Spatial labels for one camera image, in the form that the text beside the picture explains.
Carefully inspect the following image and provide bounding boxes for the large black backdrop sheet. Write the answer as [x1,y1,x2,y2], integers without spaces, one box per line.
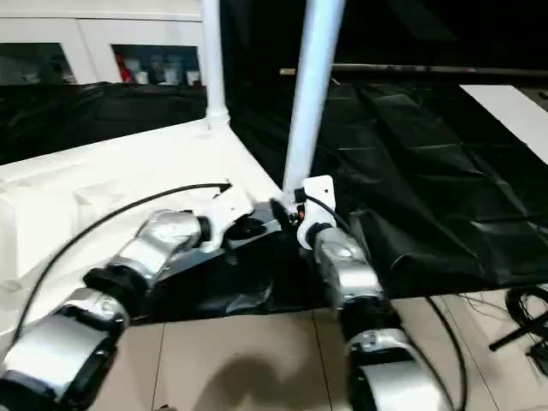
[222,0,548,72]

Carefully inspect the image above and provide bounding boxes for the long dark metal rod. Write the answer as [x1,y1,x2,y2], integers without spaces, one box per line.
[331,63,548,76]

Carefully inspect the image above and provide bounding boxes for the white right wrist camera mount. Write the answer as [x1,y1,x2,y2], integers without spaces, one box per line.
[295,174,336,250]

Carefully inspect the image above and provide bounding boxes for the white glass-door cabinet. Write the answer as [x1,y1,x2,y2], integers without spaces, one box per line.
[0,0,211,86]

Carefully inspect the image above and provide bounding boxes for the red cabinet item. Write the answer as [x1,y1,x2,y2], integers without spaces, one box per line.
[115,53,132,83]

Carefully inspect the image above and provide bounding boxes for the black plastic table mat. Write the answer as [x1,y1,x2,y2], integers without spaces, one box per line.
[0,80,548,322]

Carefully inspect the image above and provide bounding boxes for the black floor device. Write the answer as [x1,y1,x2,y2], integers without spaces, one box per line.
[527,337,548,370]

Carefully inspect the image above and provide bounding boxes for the white plastic table top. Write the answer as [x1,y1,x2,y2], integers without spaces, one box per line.
[0,117,296,343]

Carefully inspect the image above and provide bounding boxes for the white flat board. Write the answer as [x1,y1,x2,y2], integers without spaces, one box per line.
[460,84,548,166]

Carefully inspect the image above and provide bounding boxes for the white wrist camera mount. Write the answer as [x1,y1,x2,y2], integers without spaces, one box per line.
[295,174,336,250]
[200,188,253,254]

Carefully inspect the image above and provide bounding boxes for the black coiled floor cables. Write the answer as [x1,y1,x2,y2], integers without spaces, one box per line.
[504,285,548,327]

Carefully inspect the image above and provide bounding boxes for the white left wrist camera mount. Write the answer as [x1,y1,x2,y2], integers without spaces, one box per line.
[200,188,253,254]

